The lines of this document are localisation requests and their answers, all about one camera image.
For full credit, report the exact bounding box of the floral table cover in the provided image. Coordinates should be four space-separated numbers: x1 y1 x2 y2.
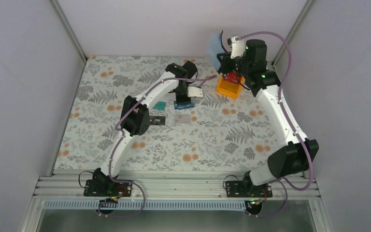
55 56 281 172

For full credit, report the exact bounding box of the perforated cable duct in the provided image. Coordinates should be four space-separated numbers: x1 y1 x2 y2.
43 199 258 211

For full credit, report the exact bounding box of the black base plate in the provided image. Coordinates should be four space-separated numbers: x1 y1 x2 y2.
83 180 132 197
224 181 273 198

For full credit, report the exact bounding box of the orange plastic bin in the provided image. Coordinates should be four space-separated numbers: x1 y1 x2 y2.
215 75 245 99

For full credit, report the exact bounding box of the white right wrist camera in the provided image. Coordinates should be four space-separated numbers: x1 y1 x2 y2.
227 36 246 59

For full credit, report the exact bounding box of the teal magnetic stripe card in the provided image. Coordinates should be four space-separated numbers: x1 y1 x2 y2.
153 101 167 111

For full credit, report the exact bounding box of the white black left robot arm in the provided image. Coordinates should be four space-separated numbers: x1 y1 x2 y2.
85 61 198 196

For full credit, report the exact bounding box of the right aluminium frame post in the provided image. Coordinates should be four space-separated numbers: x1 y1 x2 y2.
271 0 315 67

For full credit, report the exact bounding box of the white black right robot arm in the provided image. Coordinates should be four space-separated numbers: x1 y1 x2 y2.
217 37 319 197

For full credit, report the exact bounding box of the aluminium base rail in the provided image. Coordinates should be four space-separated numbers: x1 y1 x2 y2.
33 170 321 201

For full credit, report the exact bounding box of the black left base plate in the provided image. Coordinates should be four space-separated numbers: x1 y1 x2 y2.
83 180 132 197

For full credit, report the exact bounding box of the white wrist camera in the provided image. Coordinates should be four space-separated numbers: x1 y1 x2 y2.
187 86 203 98
227 36 246 59

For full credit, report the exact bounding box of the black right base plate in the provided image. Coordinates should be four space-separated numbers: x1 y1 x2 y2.
224 181 273 198

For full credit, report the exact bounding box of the aluminium frame corner post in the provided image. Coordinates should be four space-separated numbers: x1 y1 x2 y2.
50 0 87 63

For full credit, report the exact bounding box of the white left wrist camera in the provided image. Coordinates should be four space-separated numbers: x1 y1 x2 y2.
187 86 203 98

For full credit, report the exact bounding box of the pale pink floral card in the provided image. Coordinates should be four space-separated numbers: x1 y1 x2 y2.
174 114 191 124

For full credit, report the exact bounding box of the blue credit card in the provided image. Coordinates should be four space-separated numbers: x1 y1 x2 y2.
173 101 195 110

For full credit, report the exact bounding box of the red VIP card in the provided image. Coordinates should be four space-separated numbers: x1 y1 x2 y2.
224 72 241 84

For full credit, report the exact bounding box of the dark VIP credit card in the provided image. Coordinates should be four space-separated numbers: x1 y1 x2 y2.
149 116 166 126

